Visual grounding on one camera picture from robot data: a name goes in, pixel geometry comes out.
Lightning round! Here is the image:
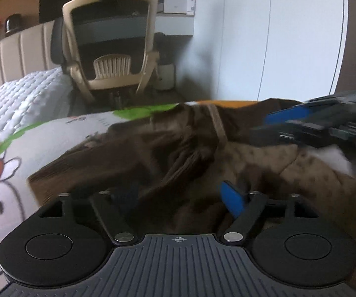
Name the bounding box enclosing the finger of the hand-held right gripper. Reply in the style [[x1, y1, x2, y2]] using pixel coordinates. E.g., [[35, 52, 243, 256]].
[[265, 98, 356, 125], [249, 120, 356, 149]]

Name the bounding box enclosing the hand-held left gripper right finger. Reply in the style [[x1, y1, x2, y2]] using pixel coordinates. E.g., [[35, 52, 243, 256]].
[[220, 181, 318, 244]]

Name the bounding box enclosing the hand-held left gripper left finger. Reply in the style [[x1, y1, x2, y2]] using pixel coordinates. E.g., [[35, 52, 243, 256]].
[[38, 191, 139, 244]]

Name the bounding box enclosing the brown spotted-lining jacket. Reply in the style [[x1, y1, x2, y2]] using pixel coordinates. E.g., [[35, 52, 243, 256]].
[[26, 98, 356, 297]]

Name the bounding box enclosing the white wardrobe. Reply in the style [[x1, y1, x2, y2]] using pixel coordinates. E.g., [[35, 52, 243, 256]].
[[193, 0, 350, 102]]

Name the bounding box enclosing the white cartoon printed blanket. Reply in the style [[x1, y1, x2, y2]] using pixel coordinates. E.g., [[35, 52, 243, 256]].
[[0, 103, 180, 297]]

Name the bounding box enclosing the white trash bin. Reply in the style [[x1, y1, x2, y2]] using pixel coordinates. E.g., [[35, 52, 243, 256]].
[[156, 63, 176, 91]]

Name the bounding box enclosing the white quilted pillow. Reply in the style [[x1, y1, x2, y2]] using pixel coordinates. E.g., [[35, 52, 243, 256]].
[[0, 67, 75, 145]]

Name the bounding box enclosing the white desk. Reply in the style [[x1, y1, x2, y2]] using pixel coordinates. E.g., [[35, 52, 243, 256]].
[[155, 12, 195, 37]]

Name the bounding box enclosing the beige padded headboard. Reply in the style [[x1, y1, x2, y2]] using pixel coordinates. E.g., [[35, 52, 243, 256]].
[[0, 21, 65, 94]]

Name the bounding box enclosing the beige mesh office chair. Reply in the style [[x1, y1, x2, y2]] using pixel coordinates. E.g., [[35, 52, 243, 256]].
[[51, 0, 162, 104]]

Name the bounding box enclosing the black round pot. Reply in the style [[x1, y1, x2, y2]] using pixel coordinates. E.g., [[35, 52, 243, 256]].
[[4, 14, 23, 34]]

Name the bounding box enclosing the black monitor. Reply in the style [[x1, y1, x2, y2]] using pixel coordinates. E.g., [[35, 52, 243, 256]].
[[39, 0, 164, 25]]

